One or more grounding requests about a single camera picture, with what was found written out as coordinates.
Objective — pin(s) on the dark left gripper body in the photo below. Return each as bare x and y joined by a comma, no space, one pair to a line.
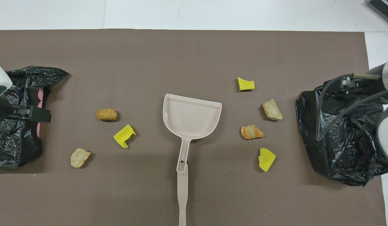
4,108

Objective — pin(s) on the pale crinkled foam piece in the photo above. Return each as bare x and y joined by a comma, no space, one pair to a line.
79,157

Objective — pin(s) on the brown bread roll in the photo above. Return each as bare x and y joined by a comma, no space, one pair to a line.
106,114

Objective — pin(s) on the yellow sponge piece green backing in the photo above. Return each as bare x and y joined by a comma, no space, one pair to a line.
123,135

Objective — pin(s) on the beige plastic dustpan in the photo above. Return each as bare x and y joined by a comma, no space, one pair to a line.
191,116

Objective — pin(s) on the beige brush with black bristles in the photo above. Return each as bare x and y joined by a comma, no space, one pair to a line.
183,194

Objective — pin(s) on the orange striped foam piece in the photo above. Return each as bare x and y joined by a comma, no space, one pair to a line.
251,132

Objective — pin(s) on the pink bin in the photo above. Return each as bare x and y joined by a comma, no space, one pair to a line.
40,97

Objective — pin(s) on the black trash bag on pink bin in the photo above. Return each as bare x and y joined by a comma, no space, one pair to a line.
24,147

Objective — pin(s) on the black trash bag bin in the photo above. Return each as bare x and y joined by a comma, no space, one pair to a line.
338,157

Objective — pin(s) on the brown paper table mat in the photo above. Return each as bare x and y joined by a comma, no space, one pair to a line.
181,56

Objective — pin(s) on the small yellow sponge piece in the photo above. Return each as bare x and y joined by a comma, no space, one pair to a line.
245,84

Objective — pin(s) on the pale beige foam chunk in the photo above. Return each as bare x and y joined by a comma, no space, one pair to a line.
272,110

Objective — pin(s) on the dark ribbed device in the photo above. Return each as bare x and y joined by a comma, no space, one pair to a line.
384,8

